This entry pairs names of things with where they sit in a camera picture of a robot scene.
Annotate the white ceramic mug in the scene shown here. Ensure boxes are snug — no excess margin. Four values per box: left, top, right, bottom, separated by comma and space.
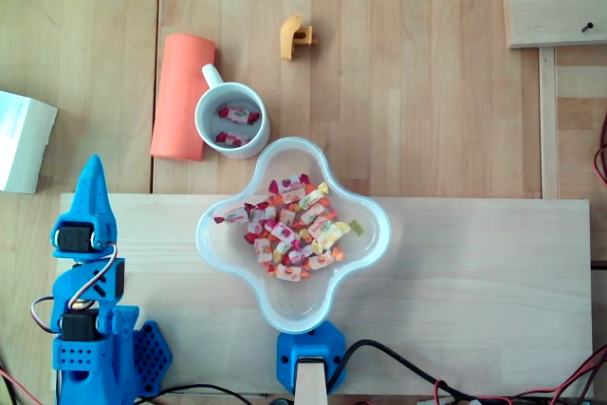
193, 63, 271, 160

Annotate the blue printed post mount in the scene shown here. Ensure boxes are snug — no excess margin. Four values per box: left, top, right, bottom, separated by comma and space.
276, 320, 347, 396

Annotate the yellow-orange printed plastic part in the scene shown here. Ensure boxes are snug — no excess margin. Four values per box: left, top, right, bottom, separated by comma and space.
279, 13, 320, 62

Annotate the lemon wrapped candy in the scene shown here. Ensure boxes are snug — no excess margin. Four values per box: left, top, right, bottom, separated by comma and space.
298, 180, 331, 210
272, 239, 298, 264
310, 220, 352, 254

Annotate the thin black cable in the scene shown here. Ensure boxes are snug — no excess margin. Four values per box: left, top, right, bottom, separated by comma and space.
137, 382, 257, 405

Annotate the strawberry wrapped candy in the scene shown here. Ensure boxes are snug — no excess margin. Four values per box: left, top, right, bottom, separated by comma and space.
265, 219, 298, 243
267, 173, 312, 195
244, 203, 272, 245
284, 243, 314, 267
217, 104, 262, 126
215, 130, 252, 148
212, 203, 257, 227

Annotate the large light wooden base board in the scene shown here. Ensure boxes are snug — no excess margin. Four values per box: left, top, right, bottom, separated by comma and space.
50, 193, 594, 396

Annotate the white clover-shaped bowl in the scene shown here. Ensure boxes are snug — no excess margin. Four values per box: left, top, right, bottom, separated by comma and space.
195, 137, 393, 335

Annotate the white cardboard box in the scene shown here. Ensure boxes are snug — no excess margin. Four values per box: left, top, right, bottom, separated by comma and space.
0, 90, 59, 195

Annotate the thick black cable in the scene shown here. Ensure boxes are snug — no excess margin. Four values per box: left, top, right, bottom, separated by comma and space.
326, 339, 475, 405

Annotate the wooden camera post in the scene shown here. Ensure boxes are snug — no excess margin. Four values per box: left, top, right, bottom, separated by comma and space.
293, 359, 329, 405

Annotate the orange cylindrical roll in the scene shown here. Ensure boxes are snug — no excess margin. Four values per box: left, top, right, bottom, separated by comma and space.
150, 33, 218, 162

